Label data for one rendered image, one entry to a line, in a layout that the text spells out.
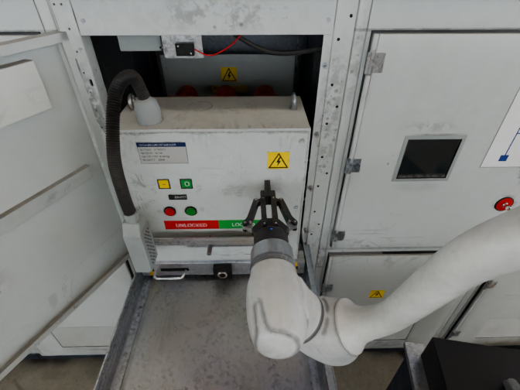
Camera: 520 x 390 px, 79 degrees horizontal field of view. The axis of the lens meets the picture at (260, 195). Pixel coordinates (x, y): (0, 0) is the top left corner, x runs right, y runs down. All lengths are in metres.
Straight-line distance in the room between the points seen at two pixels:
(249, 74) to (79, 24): 0.79
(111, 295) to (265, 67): 1.19
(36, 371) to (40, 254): 1.22
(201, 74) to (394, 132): 0.89
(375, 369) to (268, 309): 1.48
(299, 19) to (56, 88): 0.62
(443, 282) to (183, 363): 0.72
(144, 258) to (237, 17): 0.65
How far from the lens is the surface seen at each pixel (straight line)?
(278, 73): 1.52
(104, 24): 0.91
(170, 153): 0.83
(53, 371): 2.17
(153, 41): 0.95
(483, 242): 0.45
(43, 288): 1.13
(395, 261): 1.38
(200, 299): 1.09
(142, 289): 1.15
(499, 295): 1.82
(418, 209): 1.21
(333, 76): 0.90
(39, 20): 0.98
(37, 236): 1.04
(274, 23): 0.85
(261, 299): 0.55
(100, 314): 1.69
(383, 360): 2.02
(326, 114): 0.93
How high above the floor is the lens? 1.73
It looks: 38 degrees down
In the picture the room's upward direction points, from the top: straight up
